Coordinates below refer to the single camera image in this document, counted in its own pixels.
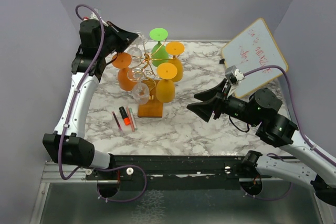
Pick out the orange plastic wine glass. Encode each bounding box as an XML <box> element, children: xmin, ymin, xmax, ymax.
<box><xmin>112</xmin><ymin>52</ymin><xmax>136</xmax><ymax>91</ymax></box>

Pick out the green white pen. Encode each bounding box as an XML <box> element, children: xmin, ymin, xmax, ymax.
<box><xmin>127</xmin><ymin>107</ymin><xmax>136</xmax><ymax>132</ymax></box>

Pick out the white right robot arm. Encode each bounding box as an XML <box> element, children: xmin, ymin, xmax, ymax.
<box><xmin>187</xmin><ymin>79</ymin><xmax>335</xmax><ymax>206</ymax></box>

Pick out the yellow-framed whiteboard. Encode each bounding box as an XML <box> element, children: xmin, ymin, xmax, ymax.
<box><xmin>222</xmin><ymin>18</ymin><xmax>288</xmax><ymax>98</ymax></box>

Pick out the pink pen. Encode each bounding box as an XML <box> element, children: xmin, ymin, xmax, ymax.
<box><xmin>112</xmin><ymin>111</ymin><xmax>123</xmax><ymax>132</ymax></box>

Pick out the orange highlighter marker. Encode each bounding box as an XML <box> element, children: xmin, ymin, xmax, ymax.
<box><xmin>119</xmin><ymin>106</ymin><xmax>131</xmax><ymax>126</ymax></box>

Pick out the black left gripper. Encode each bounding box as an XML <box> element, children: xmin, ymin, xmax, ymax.
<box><xmin>98</xmin><ymin>20</ymin><xmax>139</xmax><ymax>56</ymax></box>

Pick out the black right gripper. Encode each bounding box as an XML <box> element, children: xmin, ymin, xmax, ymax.
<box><xmin>187</xmin><ymin>78</ymin><xmax>261</xmax><ymax>126</ymax></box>

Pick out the wooden rack base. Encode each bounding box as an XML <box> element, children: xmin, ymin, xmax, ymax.
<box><xmin>138</xmin><ymin>80</ymin><xmax>163</xmax><ymax>118</ymax></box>

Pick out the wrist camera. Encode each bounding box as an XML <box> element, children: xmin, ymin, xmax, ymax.
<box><xmin>83</xmin><ymin>8</ymin><xmax>113</xmax><ymax>26</ymax></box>
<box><xmin>225</xmin><ymin>66</ymin><xmax>245</xmax><ymax>97</ymax></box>

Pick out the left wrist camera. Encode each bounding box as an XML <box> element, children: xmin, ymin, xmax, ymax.
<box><xmin>83</xmin><ymin>8</ymin><xmax>113</xmax><ymax>26</ymax></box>

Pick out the gold wire glass rack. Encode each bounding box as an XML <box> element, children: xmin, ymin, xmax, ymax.
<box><xmin>125</xmin><ymin>35</ymin><xmax>170</xmax><ymax>101</ymax></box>

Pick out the yellow plastic wine glass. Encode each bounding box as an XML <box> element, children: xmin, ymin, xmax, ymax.
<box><xmin>165</xmin><ymin>41</ymin><xmax>185</xmax><ymax>82</ymax></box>

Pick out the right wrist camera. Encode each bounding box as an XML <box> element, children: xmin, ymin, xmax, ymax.
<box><xmin>225</xmin><ymin>66</ymin><xmax>245</xmax><ymax>97</ymax></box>

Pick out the clear wine glass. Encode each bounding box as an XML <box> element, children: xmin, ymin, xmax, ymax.
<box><xmin>127</xmin><ymin>30</ymin><xmax>148</xmax><ymax>57</ymax></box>
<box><xmin>127</xmin><ymin>67</ymin><xmax>150</xmax><ymax>105</ymax></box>

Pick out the green plastic wine glass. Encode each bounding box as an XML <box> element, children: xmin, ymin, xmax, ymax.
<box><xmin>149</xmin><ymin>27</ymin><xmax>169</xmax><ymax>67</ymax></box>

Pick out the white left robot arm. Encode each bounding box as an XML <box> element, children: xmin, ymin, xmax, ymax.
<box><xmin>43</xmin><ymin>19</ymin><xmax>138</xmax><ymax>179</ymax></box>

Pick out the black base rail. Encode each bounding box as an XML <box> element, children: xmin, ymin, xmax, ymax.
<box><xmin>86</xmin><ymin>155</ymin><xmax>260</xmax><ymax>191</ymax></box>

